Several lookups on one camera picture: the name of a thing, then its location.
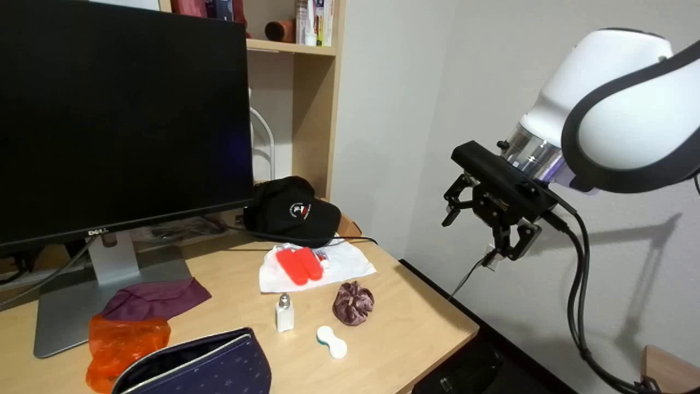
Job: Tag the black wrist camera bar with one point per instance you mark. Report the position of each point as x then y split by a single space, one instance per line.
477 161

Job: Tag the silver monitor stand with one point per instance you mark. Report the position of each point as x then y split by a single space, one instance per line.
111 264

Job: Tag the black computer monitor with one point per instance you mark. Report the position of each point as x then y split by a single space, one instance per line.
117 117

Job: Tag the navy zip pouch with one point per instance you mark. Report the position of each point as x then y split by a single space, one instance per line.
218 364

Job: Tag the maroon velvet scrunchie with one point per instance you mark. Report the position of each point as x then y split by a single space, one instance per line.
352 303

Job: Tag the red orange flat case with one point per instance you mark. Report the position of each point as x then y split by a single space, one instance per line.
299 264

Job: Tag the small white bottle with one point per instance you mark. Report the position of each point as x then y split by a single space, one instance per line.
284 314

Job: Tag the white contact lens case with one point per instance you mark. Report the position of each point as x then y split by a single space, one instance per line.
336 345

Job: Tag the purple cloth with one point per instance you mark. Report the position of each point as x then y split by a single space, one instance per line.
159 301

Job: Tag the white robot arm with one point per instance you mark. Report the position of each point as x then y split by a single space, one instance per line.
620 115

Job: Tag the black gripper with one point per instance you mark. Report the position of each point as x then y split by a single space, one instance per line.
506 204

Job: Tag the wooden shelf unit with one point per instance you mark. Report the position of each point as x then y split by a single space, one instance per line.
294 95

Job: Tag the black baseball cap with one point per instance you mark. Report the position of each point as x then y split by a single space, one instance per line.
290 211

